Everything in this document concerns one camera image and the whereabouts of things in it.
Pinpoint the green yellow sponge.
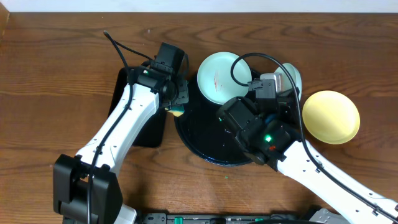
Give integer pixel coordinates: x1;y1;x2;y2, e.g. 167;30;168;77
165;105;185;117

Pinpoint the light blue plate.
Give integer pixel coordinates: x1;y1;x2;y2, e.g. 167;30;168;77
275;63;302;100
197;52;248;105

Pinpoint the yellow plate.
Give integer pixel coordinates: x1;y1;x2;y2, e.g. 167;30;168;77
302;90;361;144

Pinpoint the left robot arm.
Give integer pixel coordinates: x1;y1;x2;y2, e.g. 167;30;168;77
53;43;189;224

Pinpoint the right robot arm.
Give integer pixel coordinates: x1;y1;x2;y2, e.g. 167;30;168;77
216;96;397;223

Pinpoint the black rectangular tray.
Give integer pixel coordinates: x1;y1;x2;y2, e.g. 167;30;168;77
108;68;166;148

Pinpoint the black round tray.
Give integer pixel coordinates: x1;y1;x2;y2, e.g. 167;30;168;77
175;68;256;166

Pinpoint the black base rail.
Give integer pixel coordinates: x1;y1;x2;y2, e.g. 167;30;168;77
134;213;310;224

